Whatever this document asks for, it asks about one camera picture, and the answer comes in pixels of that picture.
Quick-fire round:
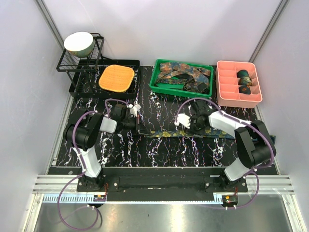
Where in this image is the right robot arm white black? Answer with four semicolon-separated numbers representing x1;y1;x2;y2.
189;98;276;192

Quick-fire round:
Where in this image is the rolled black orange tie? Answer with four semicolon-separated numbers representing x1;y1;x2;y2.
239;85;251;95

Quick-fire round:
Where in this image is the rolled dark green tie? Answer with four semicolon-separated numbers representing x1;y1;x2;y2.
237;70;250;79

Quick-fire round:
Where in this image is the purple cable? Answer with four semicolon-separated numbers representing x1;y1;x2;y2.
177;97;277;210
56;98;136;230

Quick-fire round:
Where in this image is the orange teal patterned tie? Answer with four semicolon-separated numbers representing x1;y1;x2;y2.
156;62;211;85

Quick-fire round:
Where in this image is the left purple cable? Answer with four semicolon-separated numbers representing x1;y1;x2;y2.
56;98;136;230

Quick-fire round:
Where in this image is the dark patterned tie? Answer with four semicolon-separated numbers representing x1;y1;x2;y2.
155;73;209;93

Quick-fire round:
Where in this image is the black wire dish rack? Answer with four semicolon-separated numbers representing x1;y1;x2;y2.
56;33;140;99

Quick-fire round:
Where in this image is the blue yellow floral tie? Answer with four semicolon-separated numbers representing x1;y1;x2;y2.
144;129;276;144

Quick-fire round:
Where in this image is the orange woven square mat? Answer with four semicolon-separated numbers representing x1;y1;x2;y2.
98;65;135;93

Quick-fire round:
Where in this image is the green plastic bin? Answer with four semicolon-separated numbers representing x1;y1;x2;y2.
149;59;214;99

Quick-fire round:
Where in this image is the pink divided organizer box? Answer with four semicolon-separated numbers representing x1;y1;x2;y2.
216;60;263;108

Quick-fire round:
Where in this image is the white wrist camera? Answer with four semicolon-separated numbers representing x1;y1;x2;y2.
128;104;141;117
174;114;191;129

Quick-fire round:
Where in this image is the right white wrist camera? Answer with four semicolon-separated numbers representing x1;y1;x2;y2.
174;114;191;129

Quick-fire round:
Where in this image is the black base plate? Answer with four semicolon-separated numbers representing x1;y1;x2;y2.
77;167;248;203

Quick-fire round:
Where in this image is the white green ceramic bowl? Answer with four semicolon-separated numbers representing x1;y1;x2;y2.
64;32;95;58

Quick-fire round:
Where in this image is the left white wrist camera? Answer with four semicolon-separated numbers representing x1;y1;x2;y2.
128;104;141;117

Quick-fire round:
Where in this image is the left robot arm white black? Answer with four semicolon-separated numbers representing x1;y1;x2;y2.
63;103;150;191

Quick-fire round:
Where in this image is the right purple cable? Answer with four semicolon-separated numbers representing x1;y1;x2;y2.
177;97;277;210

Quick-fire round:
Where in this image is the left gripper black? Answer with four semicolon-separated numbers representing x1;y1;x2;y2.
121;115;150;136

